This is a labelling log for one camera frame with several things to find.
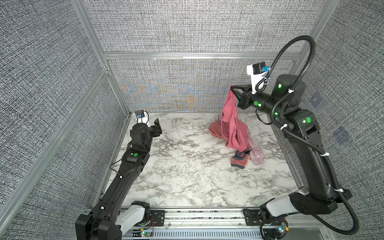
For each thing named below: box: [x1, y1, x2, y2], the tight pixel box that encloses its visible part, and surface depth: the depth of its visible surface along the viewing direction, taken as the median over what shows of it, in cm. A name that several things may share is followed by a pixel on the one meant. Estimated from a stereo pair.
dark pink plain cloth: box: [220, 85, 250, 152], surface depth 67 cm
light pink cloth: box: [247, 131, 265, 166], surface depth 95 cm
